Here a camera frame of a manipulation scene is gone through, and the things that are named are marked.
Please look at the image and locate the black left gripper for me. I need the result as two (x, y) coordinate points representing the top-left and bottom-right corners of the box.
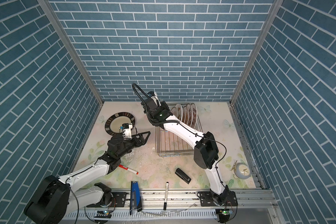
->
(117, 132), (150, 160)

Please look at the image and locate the black rimmed cream plate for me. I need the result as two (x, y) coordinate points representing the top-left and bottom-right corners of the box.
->
(105, 112), (136, 136)

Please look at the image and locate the watermelon pattern white plate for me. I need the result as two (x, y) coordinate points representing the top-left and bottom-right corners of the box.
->
(175, 104), (183, 121)

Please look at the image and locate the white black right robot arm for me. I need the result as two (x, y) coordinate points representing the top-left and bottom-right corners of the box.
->
(141, 97), (230, 206)

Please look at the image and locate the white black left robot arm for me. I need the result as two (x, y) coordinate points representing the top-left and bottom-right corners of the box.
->
(23, 131), (151, 224)

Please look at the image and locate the orange sunburst white plate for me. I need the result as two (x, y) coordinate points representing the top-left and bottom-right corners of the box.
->
(170, 107), (178, 118)

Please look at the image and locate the red white marker pen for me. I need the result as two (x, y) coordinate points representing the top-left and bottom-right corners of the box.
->
(119, 164), (139, 175)

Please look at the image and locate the rearmost floral patterned plate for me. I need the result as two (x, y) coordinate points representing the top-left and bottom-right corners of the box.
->
(191, 103), (197, 128)

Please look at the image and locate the black stapler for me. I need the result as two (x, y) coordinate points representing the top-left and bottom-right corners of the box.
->
(175, 168), (191, 184)

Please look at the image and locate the blue black box cutter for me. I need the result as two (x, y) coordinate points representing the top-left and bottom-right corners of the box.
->
(129, 182), (142, 215)

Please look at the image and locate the black white marker pen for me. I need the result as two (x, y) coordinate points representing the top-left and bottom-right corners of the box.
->
(163, 182), (169, 211)

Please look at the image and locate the white alarm clock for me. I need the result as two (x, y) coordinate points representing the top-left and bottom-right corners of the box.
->
(231, 161), (251, 180)

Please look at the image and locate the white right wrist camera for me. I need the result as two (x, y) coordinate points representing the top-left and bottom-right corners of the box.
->
(148, 91), (161, 106)

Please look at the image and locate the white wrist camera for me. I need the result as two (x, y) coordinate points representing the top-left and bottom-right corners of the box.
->
(148, 91), (161, 106)
(121, 123), (133, 139)

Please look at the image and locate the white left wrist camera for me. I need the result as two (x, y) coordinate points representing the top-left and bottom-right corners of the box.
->
(121, 123), (133, 139)

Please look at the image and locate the chrome wire dish rack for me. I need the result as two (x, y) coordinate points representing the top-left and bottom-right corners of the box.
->
(155, 102), (203, 157)

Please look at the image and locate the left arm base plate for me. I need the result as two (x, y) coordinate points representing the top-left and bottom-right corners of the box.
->
(87, 192), (127, 208)

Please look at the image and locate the white slotted cable duct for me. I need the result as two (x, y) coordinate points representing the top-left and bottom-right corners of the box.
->
(63, 209), (217, 221)

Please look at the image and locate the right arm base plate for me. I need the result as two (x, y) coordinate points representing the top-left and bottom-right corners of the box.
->
(197, 190), (238, 207)

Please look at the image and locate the aluminium front rail frame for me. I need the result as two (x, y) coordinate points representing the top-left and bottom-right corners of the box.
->
(67, 189), (285, 224)

